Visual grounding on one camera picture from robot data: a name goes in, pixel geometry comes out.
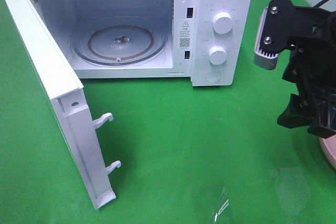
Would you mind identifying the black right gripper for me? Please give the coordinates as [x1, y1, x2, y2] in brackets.
[262, 0, 335, 138]

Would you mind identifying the pink round plate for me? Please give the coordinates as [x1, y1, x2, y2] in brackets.
[319, 135, 336, 170]

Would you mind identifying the round white door button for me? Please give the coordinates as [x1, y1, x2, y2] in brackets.
[205, 70, 221, 83]

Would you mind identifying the white microwave door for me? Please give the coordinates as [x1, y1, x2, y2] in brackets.
[5, 0, 121, 209]

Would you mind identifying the clear tape patch right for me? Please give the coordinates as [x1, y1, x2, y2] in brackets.
[269, 166, 311, 216]

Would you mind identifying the clear tape patch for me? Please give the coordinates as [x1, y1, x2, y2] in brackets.
[269, 166, 311, 216]
[188, 182, 232, 222]

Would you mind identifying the lower white microwave knob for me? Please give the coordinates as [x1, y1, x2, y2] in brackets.
[208, 46, 227, 65]

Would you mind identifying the white microwave knob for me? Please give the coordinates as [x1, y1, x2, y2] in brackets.
[212, 12, 233, 34]
[208, 46, 227, 65]

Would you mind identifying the upper white microwave knob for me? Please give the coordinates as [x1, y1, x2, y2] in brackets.
[212, 12, 233, 34]

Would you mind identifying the white microwave oven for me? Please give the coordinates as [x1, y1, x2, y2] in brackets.
[31, 0, 250, 86]

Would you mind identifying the glass microwave turntable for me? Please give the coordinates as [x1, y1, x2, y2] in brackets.
[73, 16, 169, 66]

